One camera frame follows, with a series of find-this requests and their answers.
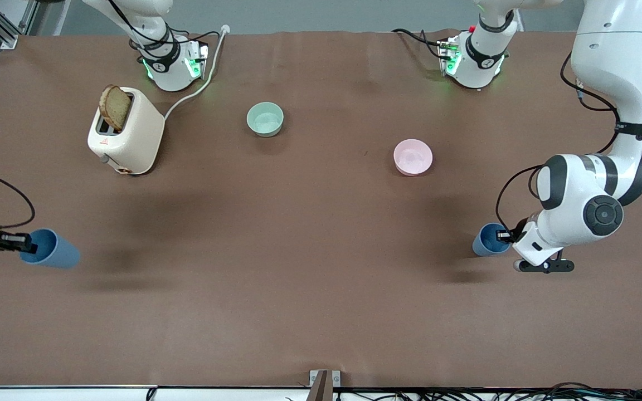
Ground blue plastic cup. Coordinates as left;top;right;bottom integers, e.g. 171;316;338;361
473;223;514;257
20;228;81;269

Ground pink bowl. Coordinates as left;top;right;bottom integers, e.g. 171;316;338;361
393;139;434;177

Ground cream white toaster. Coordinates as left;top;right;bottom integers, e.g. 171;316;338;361
87;86;166;175

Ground brown bread slice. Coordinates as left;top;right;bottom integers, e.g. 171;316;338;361
99;85;132;132

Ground mint green bowl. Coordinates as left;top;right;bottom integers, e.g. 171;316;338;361
246;102;285;138

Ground aluminium frame profile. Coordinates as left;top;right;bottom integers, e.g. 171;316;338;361
0;0;37;50

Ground black left arm base cable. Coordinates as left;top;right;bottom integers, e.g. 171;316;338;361
392;28;445;59

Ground black arm base cable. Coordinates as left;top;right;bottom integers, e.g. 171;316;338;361
106;0;220;65
392;28;445;59

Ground grey metal camera bracket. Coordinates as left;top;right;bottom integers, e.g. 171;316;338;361
309;370;342;401

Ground white toaster power cord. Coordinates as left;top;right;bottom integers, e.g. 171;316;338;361
163;25;230;121

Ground black right arm base cable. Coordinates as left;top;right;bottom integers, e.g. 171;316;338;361
106;0;220;65

